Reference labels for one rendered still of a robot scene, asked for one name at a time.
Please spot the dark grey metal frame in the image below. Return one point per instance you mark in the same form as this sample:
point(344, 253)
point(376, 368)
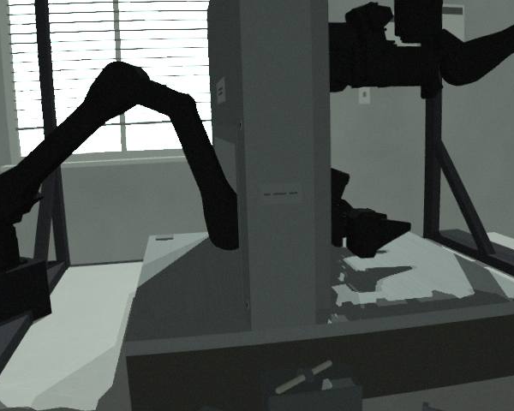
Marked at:
point(436, 158)

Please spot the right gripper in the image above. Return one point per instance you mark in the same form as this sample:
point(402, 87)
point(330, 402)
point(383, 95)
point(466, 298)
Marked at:
point(360, 229)

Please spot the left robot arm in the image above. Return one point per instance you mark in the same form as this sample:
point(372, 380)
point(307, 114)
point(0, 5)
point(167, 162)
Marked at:
point(420, 22)

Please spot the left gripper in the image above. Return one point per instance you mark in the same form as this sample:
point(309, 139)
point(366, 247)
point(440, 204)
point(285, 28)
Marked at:
point(353, 66)

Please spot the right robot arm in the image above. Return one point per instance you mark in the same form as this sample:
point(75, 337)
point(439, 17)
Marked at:
point(108, 97)

